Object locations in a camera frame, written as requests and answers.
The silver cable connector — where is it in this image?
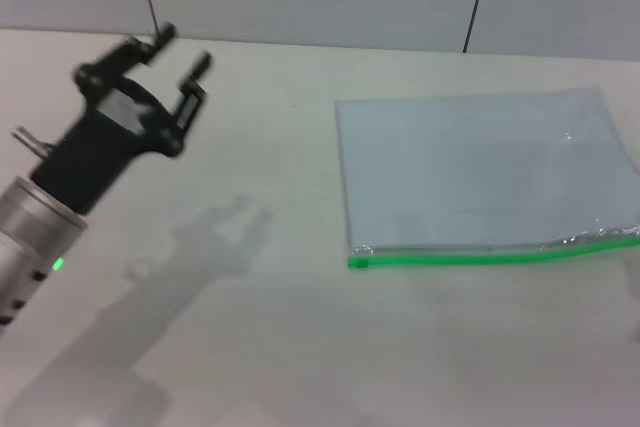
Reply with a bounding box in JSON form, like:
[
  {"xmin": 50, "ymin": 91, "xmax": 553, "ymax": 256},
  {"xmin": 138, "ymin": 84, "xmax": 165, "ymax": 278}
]
[{"xmin": 11, "ymin": 125, "xmax": 51, "ymax": 156}]

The clear document bag green zipper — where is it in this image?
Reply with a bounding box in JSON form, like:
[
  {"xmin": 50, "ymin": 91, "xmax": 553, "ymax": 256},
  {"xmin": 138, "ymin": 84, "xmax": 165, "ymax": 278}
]
[{"xmin": 334, "ymin": 85, "xmax": 640, "ymax": 270}]

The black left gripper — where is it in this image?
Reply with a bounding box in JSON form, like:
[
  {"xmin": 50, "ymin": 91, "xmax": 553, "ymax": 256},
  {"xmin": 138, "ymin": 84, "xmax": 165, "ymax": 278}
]
[{"xmin": 30, "ymin": 21, "xmax": 216, "ymax": 214}]

